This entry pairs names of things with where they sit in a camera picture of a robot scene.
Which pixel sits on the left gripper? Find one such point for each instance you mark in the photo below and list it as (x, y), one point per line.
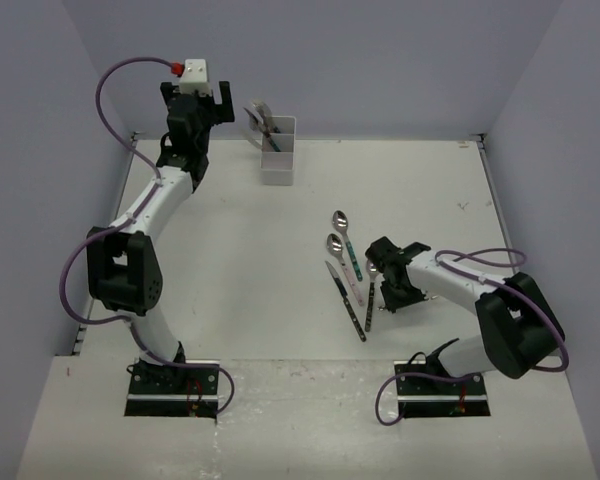
(227, 113)

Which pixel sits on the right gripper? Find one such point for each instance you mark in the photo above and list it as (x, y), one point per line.
(393, 303)

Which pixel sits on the dark dotted handled spoon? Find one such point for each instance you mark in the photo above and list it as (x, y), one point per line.
(373, 273)

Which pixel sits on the dark handled fork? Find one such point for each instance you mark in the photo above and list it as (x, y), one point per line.
(254, 122)

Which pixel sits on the teal handled knife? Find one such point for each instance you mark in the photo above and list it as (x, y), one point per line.
(261, 120)

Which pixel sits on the dark dotted handled knife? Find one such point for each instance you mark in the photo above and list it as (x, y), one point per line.
(344, 296)

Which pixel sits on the all-metal silver fork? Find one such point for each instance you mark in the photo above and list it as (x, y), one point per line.
(395, 308)

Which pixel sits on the teal handled fork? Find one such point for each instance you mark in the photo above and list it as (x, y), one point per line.
(271, 128)

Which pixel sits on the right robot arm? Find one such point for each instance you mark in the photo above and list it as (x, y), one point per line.
(350, 263)

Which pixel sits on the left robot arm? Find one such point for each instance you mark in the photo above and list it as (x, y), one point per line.
(123, 267)

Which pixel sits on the white three-compartment utensil holder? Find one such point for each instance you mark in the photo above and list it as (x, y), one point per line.
(277, 159)

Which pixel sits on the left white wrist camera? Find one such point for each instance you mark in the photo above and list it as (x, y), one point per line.
(193, 77)

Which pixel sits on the pink handled spoon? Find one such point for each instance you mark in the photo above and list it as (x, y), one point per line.
(335, 247)

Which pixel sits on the teal handled spoon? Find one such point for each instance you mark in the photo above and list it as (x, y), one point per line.
(340, 223)

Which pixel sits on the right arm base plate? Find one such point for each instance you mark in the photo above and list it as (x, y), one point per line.
(422, 398)

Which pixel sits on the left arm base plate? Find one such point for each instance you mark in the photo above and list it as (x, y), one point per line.
(159, 391)

